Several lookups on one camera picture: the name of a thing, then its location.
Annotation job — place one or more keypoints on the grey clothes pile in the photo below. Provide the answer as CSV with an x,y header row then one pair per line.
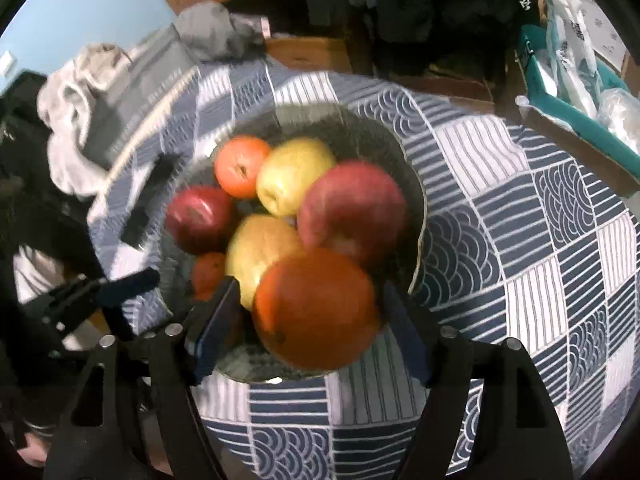
x,y
212,33

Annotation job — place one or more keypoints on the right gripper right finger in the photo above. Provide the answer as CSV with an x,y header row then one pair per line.
x,y
488,414

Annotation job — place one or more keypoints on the brown cardboard box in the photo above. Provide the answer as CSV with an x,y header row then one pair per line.
x,y
607,169

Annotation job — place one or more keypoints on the beige towel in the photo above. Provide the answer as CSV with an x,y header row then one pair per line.
x,y
65,104

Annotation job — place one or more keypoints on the medium orange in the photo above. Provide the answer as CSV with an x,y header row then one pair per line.
x,y
237,165

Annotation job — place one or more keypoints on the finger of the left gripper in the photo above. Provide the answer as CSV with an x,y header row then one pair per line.
x,y
76,301

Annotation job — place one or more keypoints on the blue white patterned tablecloth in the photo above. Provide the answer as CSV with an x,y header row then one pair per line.
x,y
522,241

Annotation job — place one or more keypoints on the white rice bag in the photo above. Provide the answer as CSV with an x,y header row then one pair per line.
x,y
574,64

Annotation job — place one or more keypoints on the large orange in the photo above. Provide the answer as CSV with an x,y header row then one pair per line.
x,y
316,310

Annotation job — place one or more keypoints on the yellow-green pear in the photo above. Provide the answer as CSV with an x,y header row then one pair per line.
x,y
259,241
288,173

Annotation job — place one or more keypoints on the black hanging coat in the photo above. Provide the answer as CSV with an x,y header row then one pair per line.
x,y
407,37

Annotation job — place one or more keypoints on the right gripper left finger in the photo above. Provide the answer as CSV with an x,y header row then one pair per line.
x,y
100,435

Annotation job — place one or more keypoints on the teal storage box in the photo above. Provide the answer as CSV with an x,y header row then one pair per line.
x,y
533,39

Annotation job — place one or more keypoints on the small tangerine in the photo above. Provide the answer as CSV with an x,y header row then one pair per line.
x,y
207,273

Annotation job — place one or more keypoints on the red apple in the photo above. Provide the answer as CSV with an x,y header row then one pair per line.
x,y
355,208
201,219

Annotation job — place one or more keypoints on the wooden drawer box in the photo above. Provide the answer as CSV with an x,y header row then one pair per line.
x,y
310,54

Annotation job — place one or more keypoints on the grey tote bag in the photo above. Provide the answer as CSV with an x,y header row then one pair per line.
x,y
135,91

